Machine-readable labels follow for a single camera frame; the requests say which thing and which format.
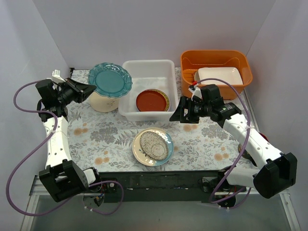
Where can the floral table mat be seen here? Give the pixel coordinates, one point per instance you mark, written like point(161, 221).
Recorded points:
point(104, 141)

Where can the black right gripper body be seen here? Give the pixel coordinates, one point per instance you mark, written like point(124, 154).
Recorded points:
point(188, 109)

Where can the speckled grey oval plate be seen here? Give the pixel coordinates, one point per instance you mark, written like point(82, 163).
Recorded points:
point(154, 145)

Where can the cream and blue plate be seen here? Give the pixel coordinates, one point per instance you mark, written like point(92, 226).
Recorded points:
point(145, 159)

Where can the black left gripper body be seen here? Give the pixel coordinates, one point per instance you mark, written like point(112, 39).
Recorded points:
point(78, 91)

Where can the cream plate with leaf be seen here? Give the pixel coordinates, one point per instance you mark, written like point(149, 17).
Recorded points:
point(103, 104)

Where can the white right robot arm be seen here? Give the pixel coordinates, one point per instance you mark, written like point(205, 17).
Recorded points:
point(275, 171)

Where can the orange plastic basket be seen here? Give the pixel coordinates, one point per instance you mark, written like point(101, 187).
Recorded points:
point(193, 60)

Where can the white plastic bin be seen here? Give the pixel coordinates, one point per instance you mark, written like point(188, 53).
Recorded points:
point(149, 74)

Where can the red round plate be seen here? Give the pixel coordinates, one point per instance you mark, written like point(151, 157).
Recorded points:
point(140, 102)

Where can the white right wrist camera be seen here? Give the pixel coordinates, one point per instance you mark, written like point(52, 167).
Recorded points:
point(196, 92)

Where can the white rectangular dish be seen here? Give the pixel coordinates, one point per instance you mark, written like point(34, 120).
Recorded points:
point(228, 74)

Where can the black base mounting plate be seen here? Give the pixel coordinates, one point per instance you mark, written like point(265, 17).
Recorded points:
point(163, 186)

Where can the round cream dish in basket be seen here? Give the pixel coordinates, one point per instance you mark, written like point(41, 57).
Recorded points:
point(196, 77)

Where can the teal scalloped plate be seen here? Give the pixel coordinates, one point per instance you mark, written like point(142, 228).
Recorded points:
point(111, 80)

